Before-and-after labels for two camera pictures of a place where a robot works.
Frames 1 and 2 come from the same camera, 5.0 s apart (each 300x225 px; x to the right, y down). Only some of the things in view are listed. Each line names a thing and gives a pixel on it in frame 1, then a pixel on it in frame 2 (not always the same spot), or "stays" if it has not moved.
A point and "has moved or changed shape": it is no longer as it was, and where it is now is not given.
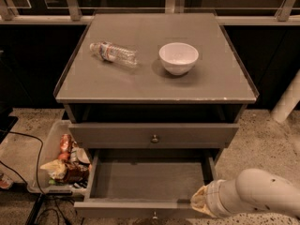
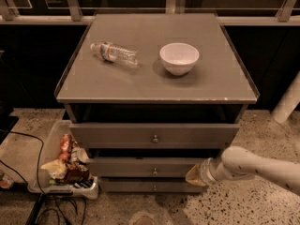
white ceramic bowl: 178,58 stays
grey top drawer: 153,135 stays
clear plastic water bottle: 115,53 stays
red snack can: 66,143 stays
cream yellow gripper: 213,195 to 205,171
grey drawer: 145,183 has moved or changed shape
